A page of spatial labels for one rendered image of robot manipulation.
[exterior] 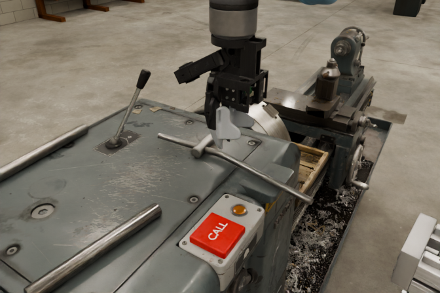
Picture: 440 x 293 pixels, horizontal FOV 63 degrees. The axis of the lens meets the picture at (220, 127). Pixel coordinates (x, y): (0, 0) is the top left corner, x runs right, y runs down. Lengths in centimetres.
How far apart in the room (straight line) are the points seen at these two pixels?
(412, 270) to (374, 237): 165
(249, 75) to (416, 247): 46
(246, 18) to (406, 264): 54
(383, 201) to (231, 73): 223
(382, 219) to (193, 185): 205
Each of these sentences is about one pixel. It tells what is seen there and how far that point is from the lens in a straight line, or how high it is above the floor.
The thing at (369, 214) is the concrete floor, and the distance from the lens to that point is 259.
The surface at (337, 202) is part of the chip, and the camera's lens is 176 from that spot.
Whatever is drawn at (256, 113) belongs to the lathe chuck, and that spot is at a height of 122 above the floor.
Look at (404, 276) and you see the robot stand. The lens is 83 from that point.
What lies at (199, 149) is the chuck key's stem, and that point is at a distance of 69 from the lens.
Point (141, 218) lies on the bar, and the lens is 55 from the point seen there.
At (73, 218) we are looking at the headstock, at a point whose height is 125.
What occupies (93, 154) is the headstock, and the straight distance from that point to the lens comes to 75.
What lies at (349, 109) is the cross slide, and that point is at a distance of 162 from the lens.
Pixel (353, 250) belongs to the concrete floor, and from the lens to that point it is 233.
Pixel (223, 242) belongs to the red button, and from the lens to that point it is 52.
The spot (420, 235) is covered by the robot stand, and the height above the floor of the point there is 112.
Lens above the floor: 165
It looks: 30 degrees down
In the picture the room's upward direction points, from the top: straight up
